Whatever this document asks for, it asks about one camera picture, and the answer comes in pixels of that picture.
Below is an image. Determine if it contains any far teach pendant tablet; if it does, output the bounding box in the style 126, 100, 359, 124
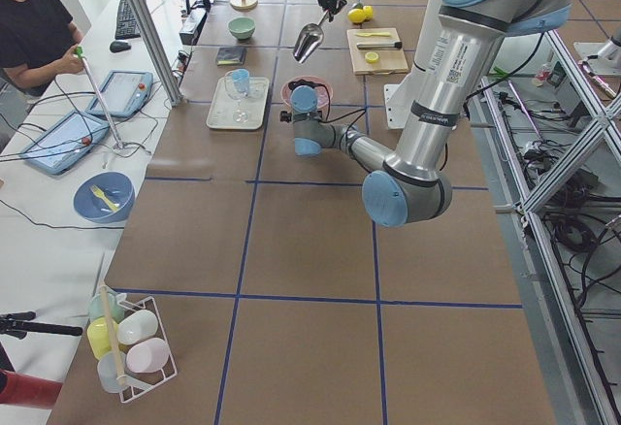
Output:
99, 70, 154, 119

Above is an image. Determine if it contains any white wire cup rack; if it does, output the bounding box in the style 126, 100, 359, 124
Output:
86, 285, 178, 404

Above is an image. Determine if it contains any yellow plastic knife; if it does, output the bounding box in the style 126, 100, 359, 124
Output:
355, 32, 392, 38

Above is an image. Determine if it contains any black keyboard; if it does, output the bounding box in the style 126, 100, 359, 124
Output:
114, 0, 141, 40

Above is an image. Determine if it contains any teach pendant tablet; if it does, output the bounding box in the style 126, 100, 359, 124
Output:
19, 111, 110, 176
99, 70, 154, 119

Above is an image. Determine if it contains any blue bowl with fork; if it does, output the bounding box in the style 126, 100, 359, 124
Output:
73, 172, 135, 224

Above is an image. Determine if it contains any black computer mouse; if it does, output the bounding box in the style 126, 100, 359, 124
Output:
109, 40, 132, 53

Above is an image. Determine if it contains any green ceramic bowl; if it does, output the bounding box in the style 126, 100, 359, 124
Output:
228, 16, 256, 41

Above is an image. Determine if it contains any pink bowl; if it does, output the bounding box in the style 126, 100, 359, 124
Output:
280, 75, 334, 110

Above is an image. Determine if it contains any aluminium frame post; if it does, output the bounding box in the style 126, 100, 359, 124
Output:
128, 0, 183, 107

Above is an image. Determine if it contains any cream bear serving tray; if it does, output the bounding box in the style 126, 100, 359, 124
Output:
206, 77, 271, 130

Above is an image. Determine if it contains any steel ice scoop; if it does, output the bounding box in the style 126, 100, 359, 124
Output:
293, 11, 330, 63

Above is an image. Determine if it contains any seated person black shirt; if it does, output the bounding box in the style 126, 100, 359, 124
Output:
1, 0, 83, 96

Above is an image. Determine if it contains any wooden cutting board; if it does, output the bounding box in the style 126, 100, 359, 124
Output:
346, 27, 409, 76

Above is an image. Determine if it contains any whole yellow lemon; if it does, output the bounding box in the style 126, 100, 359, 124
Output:
347, 8, 367, 24

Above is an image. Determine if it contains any yellow plastic fork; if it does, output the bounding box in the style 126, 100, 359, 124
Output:
90, 184, 119, 213

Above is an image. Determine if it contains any yellow cup in rack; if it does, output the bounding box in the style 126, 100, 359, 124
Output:
86, 316, 112, 360

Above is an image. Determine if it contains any pink cup in rack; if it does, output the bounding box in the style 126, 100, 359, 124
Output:
126, 338, 170, 374

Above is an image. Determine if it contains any lemon half slice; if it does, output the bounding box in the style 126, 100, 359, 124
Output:
364, 51, 380, 64

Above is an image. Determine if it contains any steel cylinder rod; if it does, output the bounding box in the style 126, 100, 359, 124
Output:
356, 41, 403, 50

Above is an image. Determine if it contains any near teach pendant tablet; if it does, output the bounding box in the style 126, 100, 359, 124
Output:
19, 111, 110, 176

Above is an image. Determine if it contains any light blue plastic cup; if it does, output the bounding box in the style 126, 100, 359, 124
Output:
230, 68, 250, 99

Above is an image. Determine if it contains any white cup in rack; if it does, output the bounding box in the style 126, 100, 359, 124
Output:
117, 310, 159, 345

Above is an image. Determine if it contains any red fire extinguisher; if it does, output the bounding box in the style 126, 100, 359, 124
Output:
0, 370, 63, 409

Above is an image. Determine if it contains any clear wine glass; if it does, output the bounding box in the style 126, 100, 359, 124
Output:
224, 68, 250, 123

